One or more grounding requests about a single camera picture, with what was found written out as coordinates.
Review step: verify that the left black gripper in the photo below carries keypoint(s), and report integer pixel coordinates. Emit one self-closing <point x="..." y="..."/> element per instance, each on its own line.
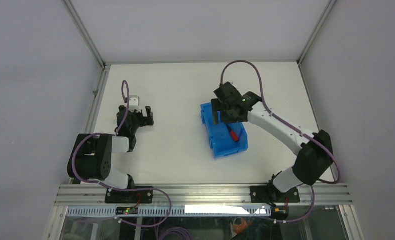
<point x="145" y="121"/>

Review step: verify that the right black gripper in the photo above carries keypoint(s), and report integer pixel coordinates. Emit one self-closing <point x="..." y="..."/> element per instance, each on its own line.
<point x="216" y="104"/>

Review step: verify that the red handled screwdriver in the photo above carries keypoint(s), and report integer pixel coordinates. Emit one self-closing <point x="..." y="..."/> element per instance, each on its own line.
<point x="232" y="134"/>

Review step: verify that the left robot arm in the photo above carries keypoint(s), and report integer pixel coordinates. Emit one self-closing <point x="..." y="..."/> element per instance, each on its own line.
<point x="91" y="158"/>

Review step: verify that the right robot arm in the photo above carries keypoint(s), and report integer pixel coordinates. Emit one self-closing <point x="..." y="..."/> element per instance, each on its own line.
<point x="312" y="149"/>

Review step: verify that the blue plastic bin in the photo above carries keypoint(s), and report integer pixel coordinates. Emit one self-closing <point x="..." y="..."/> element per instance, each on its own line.
<point x="220" y="140"/>

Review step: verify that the orange object under table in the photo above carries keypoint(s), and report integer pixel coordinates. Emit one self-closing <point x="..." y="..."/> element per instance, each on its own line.
<point x="240" y="224"/>

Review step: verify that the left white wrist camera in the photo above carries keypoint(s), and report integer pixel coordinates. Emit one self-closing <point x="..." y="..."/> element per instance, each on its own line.
<point x="134" y="104"/>

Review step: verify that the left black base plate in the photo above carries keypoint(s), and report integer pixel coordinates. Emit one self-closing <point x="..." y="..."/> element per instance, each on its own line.
<point x="141" y="195"/>

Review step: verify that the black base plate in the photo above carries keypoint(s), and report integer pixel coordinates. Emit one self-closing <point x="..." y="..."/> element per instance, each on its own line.
<point x="268" y="195"/>
<point x="141" y="195"/>

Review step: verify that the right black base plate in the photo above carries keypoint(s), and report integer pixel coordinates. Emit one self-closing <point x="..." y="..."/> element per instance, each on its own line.
<point x="268" y="195"/>

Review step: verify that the aluminium front rail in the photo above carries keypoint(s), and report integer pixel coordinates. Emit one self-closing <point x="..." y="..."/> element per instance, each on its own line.
<point x="320" y="194"/>

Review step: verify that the white slotted cable duct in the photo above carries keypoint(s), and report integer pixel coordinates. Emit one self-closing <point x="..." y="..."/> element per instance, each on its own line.
<point x="174" y="211"/>

